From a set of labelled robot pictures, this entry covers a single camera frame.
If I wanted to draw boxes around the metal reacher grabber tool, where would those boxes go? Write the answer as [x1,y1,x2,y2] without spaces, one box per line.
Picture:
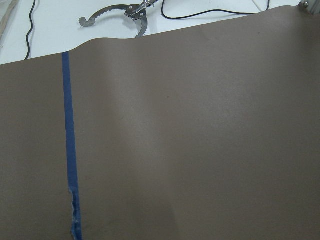
[78,0,158,38]

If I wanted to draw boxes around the black pendant cable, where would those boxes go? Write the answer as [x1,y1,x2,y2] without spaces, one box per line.
[23,0,37,61]

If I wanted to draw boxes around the brown paper table cover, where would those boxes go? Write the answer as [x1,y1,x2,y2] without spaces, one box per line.
[0,6,320,240]

